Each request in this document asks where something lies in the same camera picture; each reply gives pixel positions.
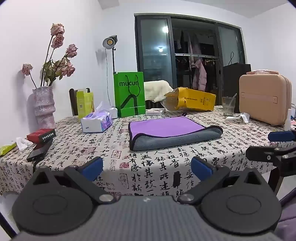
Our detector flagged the white small bottle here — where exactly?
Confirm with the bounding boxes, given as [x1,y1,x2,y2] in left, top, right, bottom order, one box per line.
[284,108,292,131]

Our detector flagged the pink jacket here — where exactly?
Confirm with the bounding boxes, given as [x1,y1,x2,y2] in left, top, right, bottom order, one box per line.
[192,59,207,92]

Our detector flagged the white cloth on chair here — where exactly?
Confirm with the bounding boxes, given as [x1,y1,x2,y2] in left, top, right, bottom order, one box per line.
[144,80,174,103]

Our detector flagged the purple white tissue pack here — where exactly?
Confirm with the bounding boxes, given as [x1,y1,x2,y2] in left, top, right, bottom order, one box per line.
[80,101,114,133]

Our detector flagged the dried pink roses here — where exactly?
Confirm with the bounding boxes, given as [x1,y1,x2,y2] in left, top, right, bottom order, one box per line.
[22,23,79,89]

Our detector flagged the beige hard suitcase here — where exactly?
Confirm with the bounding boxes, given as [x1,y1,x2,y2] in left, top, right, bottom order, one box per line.
[239,72,292,126]

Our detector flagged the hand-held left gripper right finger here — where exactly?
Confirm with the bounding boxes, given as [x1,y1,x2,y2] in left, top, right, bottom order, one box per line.
[177,156,267,206]

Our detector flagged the black framed glass door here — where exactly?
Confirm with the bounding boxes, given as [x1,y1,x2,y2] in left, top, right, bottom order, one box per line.
[134,13,247,110]

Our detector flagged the spoon in glass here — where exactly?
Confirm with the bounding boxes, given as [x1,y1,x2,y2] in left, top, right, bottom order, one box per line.
[228,93,238,110]

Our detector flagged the red black box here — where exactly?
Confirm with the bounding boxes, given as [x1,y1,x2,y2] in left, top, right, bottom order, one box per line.
[26,128,57,142]

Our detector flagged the green snack packet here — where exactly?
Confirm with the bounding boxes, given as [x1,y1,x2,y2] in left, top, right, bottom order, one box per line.
[0,142,17,156]

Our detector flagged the purple cloth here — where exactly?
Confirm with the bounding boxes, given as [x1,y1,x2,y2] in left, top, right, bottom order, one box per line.
[275,192,296,241]

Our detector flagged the crumpled white tissue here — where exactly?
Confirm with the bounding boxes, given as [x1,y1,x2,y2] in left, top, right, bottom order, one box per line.
[225,113,250,123]
[15,137,33,152]

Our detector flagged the calligraphy printed tablecloth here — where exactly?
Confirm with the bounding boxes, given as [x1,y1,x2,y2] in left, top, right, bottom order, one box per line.
[0,105,296,198]

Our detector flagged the yellow paper bag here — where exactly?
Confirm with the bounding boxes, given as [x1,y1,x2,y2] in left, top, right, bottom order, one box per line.
[163,87,217,112]

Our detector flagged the clear drinking glass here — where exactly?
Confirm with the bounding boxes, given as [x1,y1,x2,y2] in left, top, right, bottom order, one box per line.
[222,96,236,117]

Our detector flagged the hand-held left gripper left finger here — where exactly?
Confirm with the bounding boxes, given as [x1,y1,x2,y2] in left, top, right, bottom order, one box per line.
[30,156,117,205]

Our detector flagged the hanging clothes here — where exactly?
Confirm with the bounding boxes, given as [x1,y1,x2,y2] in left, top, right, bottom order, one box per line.
[173,30,202,61]

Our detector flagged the purple and grey towel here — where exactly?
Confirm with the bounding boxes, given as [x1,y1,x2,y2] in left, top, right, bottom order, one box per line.
[128,113,224,151]

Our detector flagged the black cabinet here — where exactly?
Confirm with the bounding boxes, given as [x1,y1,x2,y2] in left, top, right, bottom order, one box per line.
[222,63,252,114]

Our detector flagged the yellow-green carton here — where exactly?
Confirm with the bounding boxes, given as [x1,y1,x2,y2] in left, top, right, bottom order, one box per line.
[76,88,95,119]

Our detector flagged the green paper bag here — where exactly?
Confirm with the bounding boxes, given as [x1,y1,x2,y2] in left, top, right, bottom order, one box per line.
[113,72,146,118]

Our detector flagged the small white red box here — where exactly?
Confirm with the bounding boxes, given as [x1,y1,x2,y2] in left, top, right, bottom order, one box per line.
[145,108,166,116]

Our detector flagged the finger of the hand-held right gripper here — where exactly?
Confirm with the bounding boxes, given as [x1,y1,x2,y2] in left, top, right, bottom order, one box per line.
[268,131,296,142]
[245,144,296,168]

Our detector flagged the studio light on stand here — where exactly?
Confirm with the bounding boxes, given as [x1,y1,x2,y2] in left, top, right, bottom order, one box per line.
[102,35,118,75]

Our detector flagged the pink textured vase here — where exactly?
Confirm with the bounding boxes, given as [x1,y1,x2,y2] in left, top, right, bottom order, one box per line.
[32,86,56,130]

